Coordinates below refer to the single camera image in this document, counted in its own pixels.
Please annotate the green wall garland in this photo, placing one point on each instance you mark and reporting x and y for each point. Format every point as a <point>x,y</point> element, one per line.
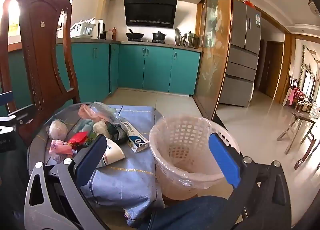
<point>303,62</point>

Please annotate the black range hood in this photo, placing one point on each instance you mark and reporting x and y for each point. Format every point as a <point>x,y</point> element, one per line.
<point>150,11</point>

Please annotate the brown bottle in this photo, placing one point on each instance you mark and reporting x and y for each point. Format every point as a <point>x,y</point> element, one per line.
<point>114,33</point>

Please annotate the pink lattice wastebasket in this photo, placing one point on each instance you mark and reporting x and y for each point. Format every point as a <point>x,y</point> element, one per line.
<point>170,180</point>

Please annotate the white dish rack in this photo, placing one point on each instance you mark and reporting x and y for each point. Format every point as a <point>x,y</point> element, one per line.
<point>82,28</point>

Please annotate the grey kitchen countertop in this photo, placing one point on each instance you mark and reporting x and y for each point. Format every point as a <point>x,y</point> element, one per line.
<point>160,43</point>

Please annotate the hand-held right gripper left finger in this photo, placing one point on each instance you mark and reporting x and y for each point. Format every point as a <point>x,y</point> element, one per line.
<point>91,156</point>

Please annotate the teal face mask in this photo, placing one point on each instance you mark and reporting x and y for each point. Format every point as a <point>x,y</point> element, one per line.
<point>83,126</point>

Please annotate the dark green packet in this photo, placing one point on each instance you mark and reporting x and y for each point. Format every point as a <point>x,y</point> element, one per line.
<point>120,133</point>

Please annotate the blue white carton box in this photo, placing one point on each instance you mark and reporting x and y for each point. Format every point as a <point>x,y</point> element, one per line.
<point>136,138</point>

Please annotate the pink plastic bag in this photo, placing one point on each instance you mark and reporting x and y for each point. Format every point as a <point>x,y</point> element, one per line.
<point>85,112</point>

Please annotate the black cooking pot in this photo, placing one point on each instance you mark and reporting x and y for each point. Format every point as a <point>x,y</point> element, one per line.
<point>159,35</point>

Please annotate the clear plastic bag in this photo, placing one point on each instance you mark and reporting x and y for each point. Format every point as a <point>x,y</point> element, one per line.
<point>107,111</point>

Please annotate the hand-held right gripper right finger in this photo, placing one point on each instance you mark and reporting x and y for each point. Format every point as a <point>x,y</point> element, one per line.
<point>225,160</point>

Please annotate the wooden side table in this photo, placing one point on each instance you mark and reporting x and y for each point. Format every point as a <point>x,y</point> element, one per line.
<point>300,125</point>

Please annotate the pink cloth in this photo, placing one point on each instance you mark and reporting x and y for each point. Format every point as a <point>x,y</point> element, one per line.
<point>290,97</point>

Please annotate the red bag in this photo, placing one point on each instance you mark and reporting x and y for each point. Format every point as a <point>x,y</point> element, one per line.
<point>248,3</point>

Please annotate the pink white wrapper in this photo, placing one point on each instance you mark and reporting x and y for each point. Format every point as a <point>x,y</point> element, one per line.
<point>58,150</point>

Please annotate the white kitchen appliance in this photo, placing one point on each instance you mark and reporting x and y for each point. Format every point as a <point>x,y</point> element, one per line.
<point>100,28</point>

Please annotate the dark wooden chair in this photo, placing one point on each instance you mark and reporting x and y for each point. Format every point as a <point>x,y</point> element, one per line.
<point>310,150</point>

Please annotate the silver refrigerator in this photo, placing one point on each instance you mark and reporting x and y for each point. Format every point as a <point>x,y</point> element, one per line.
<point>242,55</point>

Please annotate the steel pot lid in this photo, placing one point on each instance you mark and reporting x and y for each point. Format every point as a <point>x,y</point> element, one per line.
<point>178,36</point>

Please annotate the black wok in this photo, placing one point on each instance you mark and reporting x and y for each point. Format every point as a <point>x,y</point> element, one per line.
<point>135,35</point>

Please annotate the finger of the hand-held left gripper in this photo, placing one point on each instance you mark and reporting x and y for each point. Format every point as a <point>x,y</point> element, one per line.
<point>5,102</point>
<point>23,114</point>

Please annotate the person's leg in blue jeans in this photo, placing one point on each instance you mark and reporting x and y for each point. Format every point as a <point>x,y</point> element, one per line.
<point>190,212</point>

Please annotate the carved wooden chair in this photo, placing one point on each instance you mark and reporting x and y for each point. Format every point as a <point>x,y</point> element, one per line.
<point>45,57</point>

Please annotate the blue checked cloth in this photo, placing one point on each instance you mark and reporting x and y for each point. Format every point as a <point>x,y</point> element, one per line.
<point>130,177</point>

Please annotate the brown wooden door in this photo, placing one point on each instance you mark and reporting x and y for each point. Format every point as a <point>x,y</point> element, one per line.
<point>271,67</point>

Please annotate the steel stock pot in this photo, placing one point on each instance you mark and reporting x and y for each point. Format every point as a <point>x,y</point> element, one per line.
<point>191,38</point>

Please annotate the red wrapper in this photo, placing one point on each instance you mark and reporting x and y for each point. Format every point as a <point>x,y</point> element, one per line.
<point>78,138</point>

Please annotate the etched glass sliding door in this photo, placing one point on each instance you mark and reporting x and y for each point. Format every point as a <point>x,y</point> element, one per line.
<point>215,45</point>

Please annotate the ceiling light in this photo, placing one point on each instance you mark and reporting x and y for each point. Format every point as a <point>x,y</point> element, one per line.
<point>314,6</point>

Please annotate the white tissue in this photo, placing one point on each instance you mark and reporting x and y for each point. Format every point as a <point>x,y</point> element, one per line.
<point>58,130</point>
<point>101,127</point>

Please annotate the white paper cup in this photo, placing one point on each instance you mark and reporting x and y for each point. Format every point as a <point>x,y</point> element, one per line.
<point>113,155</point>

